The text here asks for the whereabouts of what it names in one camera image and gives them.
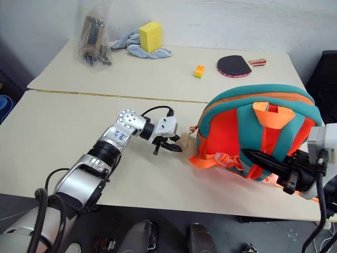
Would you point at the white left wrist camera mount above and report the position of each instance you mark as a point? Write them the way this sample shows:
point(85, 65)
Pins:
point(166, 126)

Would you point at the light blue towel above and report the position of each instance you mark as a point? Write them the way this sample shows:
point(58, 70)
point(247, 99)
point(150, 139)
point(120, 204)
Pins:
point(158, 52)

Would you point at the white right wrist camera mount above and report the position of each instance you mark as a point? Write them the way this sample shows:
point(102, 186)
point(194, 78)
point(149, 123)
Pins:
point(321, 139)

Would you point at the orange and teal backpack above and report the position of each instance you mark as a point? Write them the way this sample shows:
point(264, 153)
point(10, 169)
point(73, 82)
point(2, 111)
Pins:
point(229, 131)

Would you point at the black chair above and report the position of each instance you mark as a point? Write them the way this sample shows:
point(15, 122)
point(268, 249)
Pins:
point(322, 84)

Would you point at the small cream white box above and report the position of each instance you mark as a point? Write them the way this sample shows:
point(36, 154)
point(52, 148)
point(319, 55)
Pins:
point(186, 142)

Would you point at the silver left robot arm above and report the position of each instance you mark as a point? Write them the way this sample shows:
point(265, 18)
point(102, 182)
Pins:
point(79, 179)

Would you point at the yellow box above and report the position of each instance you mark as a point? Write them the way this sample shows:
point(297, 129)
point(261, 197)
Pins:
point(149, 37)

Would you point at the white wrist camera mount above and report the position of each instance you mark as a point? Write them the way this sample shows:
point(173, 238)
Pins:
point(166, 126)
point(321, 139)

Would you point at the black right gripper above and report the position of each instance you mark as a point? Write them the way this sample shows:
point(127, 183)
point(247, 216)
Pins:
point(300, 172)

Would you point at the blue roll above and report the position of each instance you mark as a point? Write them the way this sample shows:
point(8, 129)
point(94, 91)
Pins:
point(5, 108)

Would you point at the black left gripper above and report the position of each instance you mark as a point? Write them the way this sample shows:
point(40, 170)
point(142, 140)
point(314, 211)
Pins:
point(159, 140)

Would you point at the black table tennis paddle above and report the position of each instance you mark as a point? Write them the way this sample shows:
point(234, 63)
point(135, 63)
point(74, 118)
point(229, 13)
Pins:
point(234, 66)

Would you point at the yellow orange green toy brick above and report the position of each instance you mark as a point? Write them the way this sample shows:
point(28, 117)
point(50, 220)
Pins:
point(199, 71)

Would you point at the clear plastic bag with parts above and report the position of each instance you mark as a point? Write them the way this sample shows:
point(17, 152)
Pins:
point(93, 44)

